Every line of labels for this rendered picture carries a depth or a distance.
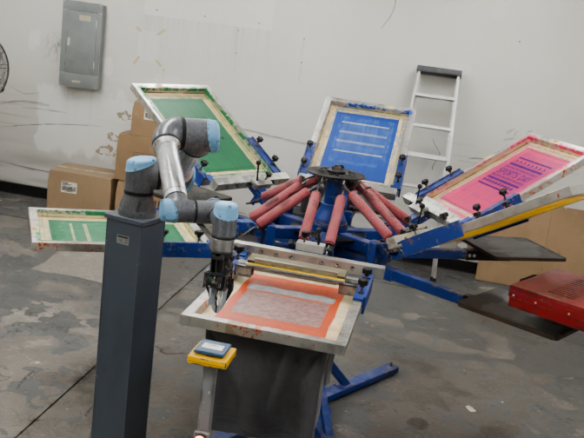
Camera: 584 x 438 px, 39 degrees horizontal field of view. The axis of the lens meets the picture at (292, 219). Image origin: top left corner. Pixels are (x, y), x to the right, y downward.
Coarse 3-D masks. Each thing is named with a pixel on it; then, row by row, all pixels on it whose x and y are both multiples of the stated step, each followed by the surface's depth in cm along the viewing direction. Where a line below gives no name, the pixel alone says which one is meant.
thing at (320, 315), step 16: (304, 288) 343; (320, 288) 346; (288, 304) 321; (304, 304) 324; (320, 304) 326; (336, 304) 328; (288, 320) 305; (304, 320) 307; (320, 320) 309; (320, 336) 293
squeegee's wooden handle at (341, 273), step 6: (252, 258) 341; (264, 258) 342; (270, 258) 342; (276, 258) 343; (282, 258) 343; (300, 264) 340; (306, 264) 340; (312, 264) 341; (330, 270) 337; (336, 270) 338; (342, 270) 338; (342, 276) 333
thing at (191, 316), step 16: (192, 304) 298; (352, 304) 320; (192, 320) 287; (208, 320) 286; (224, 320) 288; (352, 320) 303; (256, 336) 284; (272, 336) 283; (288, 336) 282; (304, 336) 282; (336, 352) 279
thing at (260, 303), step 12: (252, 276) 349; (264, 276) 351; (240, 288) 333; (288, 288) 341; (228, 300) 318; (240, 300) 319; (252, 300) 321; (264, 300) 323; (276, 300) 325; (228, 312) 305; (240, 312) 307; (252, 312) 308; (264, 312) 310; (276, 312) 311; (264, 324) 298
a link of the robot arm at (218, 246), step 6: (210, 240) 258; (216, 240) 255; (234, 240) 257; (210, 246) 257; (216, 246) 255; (222, 246) 255; (228, 246) 256; (234, 246) 259; (216, 252) 256; (222, 252) 256; (228, 252) 256
